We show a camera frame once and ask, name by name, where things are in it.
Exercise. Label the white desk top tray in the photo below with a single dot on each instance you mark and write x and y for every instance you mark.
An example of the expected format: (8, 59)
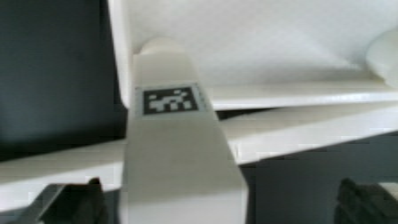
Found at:
(277, 48)

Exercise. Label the white U-shaped fence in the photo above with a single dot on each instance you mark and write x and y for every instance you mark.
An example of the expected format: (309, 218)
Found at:
(264, 135)

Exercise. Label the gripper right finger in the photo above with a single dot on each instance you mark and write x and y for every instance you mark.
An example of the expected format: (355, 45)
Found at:
(366, 203)

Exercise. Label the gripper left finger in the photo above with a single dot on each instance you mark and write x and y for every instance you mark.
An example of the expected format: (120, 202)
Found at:
(67, 204)

